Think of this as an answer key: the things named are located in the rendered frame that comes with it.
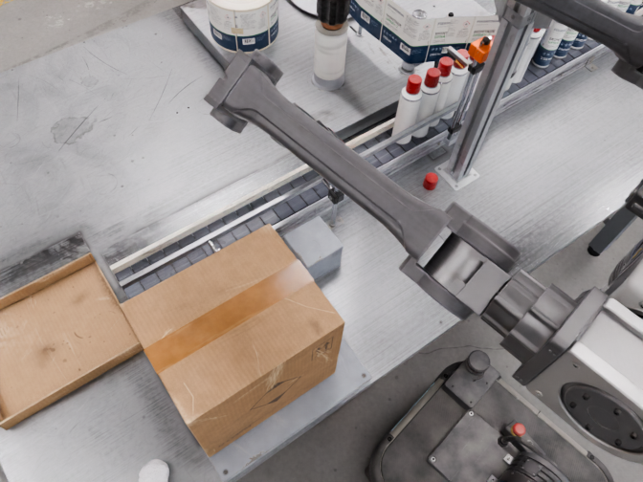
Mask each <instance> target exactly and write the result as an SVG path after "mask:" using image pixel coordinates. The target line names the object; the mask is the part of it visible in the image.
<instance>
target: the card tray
mask: <svg viewBox="0 0 643 482"><path fill-rule="evenodd" d="M120 305H121V304H120V302H119V301H118V299H117V297H116V295H115V294H114V292H113V290H112V288H111V287H110V285H109V283H108V281H107V280H106V278H105V276H104V274H103V273H102V271H101V269H100V267H99V265H98V263H97V261H96V260H95V258H94V257H93V255H92V254H91V253H90V252H89V253H87V254H85V255H84V256H82V257H80V258H78V259H76V260H74V261H72V262H70V263H68V264H66V265H64V266H63V267H61V268H59V269H57V270H55V271H53V272H51V273H49V274H46V275H44V276H42V277H40V278H38V279H37V280H35V281H33V282H31V283H29V284H27V285H25V286H23V287H21V288H19V289H17V290H15V291H13V292H11V293H9V294H7V295H5V296H2V297H0V427H1V428H3V429H5V430H7V429H9V428H11V427H13V426H15V425H17V424H18V423H20V422H22V421H23V420H25V419H27V418H29V417H30V416H32V415H34V414H35V413H36V412H38V411H40V410H41V409H43V408H45V407H46V406H48V405H51V404H52V403H54V402H56V401H57V400H59V399H61V398H62V397H64V396H66V395H68V394H69V393H71V392H73V391H74V390H76V389H78V388H80V387H81V386H83V385H85V384H86V383H89V382H90V381H92V380H94V379H95V378H96V377H98V376H100V375H101V374H103V373H105V372H107V371H108V370H110V369H112V368H113V367H115V366H117V365H119V364H120V363H122V362H124V361H126V360H128V359H129V358H131V357H133V356H135V355H136V354H138V353H140V352H141V351H143V350H144V349H143V347H142V345H141V344H140V342H139V340H138V338H137V337H136V335H135V333H134V331H133V330H132V328H131V326H130V324H129V322H128V321H127V319H126V317H125V315H124V314H123V312H122V309H121V308H120Z"/></svg>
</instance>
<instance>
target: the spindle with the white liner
mask: <svg viewBox="0 0 643 482"><path fill-rule="evenodd" d="M349 10H350V0H317V14H318V20H317V21H316V24H315V47H314V67H313V73H314V74H313V76H312V80H313V83H314V84H315V85H316V86H317V87H318V88H320V89H323V90H326V91H331V90H336V89H338V88H340V87H341V86H342V85H343V84H344V65H345V54H346V43H347V33H348V23H347V21H346V20H347V17H348V16H349Z"/></svg>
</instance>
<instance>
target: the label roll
mask: <svg viewBox="0 0 643 482"><path fill-rule="evenodd" d="M206 2H207V9H208V15H209V21H210V28H211V37H212V39H213V41H214V42H215V43H216V44H217V45H218V46H219V47H221V48H222V49H224V50H226V51H229V52H232V53H236V52H237V50H238V49H240V50H241V51H243V52H244V53H245V54H252V53H253V51H254V50H255V49H258V50H259V51H262V50H265V49H267V48H268V47H270V46H271V45H272V44H273V43H274V42H275V41H276V39H277V36H278V2H277V0H206Z"/></svg>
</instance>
